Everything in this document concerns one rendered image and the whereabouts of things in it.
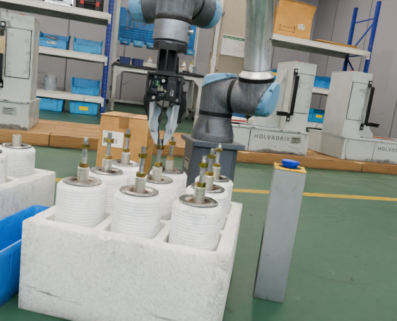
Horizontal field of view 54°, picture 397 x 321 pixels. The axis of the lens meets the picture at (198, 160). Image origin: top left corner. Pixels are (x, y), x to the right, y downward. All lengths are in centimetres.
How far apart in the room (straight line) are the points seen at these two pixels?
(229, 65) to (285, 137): 430
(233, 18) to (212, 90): 606
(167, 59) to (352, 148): 277
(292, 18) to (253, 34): 496
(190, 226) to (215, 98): 68
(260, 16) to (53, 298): 92
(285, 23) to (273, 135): 330
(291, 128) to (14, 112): 201
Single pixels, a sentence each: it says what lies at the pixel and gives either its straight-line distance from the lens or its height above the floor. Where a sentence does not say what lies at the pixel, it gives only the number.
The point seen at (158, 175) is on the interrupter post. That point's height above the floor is 26.
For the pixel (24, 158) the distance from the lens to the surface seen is 112.
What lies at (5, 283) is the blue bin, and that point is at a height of 4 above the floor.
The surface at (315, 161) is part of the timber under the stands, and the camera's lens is 317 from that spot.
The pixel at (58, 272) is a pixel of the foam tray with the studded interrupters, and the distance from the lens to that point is 79.
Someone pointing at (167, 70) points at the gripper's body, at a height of 49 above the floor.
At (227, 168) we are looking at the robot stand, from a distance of 132.
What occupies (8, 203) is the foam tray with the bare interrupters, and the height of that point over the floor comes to 14.
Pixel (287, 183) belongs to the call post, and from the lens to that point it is 88.
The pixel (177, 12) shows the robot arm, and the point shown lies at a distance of 81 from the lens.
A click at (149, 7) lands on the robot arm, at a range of 97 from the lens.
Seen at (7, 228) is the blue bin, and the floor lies 9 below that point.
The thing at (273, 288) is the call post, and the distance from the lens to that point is 96.
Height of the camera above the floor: 45
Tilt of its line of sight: 10 degrees down
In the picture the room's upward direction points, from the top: 7 degrees clockwise
